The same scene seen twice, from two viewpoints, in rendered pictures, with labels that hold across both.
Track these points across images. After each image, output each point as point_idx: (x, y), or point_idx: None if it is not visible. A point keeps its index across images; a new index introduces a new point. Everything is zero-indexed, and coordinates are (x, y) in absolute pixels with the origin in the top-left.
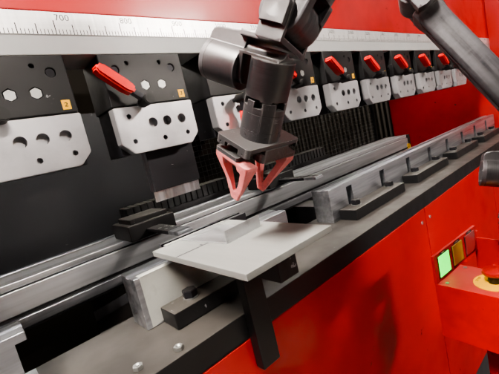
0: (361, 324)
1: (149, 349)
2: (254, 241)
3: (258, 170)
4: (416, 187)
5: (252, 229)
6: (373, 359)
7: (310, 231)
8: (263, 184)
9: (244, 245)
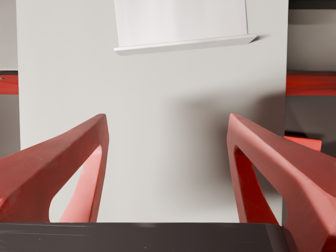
0: (333, 84)
1: (5, 11)
2: (152, 121)
3: (249, 146)
4: None
5: (215, 46)
6: (317, 88)
7: (237, 217)
8: (231, 152)
9: (127, 114)
